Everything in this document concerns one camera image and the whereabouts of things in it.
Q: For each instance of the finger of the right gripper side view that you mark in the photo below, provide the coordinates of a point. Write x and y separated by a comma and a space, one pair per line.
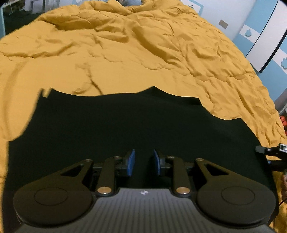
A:
278, 151

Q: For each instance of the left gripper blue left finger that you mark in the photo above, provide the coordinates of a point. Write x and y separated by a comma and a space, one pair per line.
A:
129, 161

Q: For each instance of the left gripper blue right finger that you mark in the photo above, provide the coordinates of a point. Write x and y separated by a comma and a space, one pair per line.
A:
160, 162

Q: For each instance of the black garment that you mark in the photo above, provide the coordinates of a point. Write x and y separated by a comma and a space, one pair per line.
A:
66, 129

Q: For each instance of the person right hand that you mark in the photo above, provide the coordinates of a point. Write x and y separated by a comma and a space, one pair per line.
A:
284, 187

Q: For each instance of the blue white wardrobe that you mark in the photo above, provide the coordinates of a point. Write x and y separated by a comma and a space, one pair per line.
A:
262, 40

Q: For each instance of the mustard yellow duvet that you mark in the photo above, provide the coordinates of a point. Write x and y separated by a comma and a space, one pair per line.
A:
99, 48

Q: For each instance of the bed headboard white blue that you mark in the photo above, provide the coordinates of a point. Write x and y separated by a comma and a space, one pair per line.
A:
198, 7

